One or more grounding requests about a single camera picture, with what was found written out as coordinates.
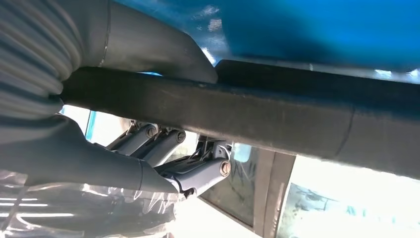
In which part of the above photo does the blue metal shelf rack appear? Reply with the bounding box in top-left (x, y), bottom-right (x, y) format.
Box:
top-left (86, 0), bottom-right (420, 142)

